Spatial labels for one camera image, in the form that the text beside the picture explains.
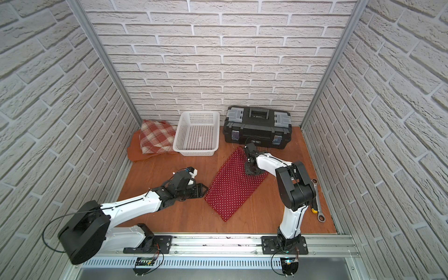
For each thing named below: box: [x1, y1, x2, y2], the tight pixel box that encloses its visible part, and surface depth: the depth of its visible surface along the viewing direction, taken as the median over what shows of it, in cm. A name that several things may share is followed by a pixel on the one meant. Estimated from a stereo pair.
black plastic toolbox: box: [222, 105, 293, 150], surface depth 101 cm
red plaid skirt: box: [139, 120, 177, 154], surface depth 105 cm
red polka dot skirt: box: [204, 146, 269, 223], surface depth 89 cm
